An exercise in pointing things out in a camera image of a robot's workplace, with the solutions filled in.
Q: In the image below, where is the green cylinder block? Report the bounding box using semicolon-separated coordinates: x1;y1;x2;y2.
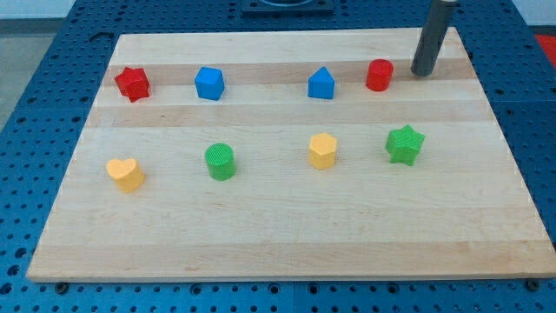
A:
204;143;236;181

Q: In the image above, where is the yellow heart block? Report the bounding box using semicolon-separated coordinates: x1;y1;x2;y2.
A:
106;158;145;193

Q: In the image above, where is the red star block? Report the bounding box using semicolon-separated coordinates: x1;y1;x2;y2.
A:
115;67;150;103

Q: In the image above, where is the blue cube block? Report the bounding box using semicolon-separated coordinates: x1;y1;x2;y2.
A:
195;67;225;100

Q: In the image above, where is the yellow hexagon block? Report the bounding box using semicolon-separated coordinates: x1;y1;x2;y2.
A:
308;132;337;170

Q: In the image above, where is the wooden board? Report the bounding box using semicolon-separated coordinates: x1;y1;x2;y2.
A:
27;28;555;283

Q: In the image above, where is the blue triangle block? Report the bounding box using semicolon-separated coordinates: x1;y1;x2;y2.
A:
308;67;335;99

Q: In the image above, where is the green star block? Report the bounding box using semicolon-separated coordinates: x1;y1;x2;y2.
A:
386;124;426;166

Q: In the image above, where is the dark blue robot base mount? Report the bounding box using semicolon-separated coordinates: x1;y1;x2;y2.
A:
238;0;334;16

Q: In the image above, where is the red cylinder block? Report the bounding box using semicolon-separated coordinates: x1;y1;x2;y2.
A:
366;59;394;91

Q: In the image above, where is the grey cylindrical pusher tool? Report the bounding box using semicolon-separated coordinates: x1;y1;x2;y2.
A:
411;0;458;77

